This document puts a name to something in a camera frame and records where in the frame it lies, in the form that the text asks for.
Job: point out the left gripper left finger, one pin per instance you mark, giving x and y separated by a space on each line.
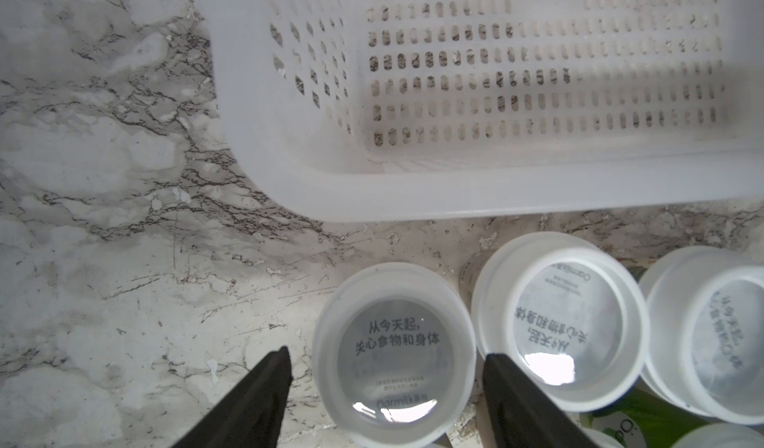
252 413

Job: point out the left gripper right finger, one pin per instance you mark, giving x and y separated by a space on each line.
520 412

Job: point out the yogurt cup back row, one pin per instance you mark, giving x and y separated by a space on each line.
705 352
394 356
571 317

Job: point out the yogurt cup row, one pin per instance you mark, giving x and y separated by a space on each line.
571 317
394 356
705 352
640 419
721 435

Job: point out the white plastic basket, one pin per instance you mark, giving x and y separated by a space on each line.
371 110

